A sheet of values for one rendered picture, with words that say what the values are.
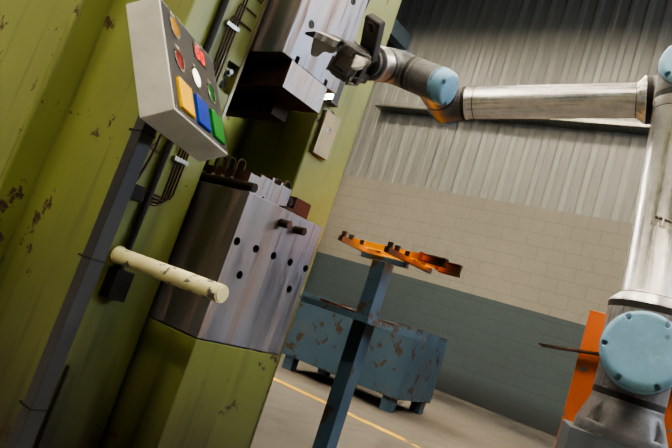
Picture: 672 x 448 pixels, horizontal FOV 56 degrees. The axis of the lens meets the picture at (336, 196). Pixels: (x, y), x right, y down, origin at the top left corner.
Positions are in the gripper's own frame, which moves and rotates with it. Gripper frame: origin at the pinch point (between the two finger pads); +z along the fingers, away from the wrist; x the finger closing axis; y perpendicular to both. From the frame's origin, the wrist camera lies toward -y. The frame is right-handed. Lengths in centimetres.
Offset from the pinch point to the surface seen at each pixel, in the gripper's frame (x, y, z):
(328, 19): 45, 9, -60
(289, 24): 45, 13, -43
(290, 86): 35, 29, -44
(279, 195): 18, 60, -42
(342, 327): 73, 285, -336
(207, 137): 13.4, 33.4, 8.2
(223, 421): -18, 117, -16
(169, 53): 22.2, 17.0, 20.9
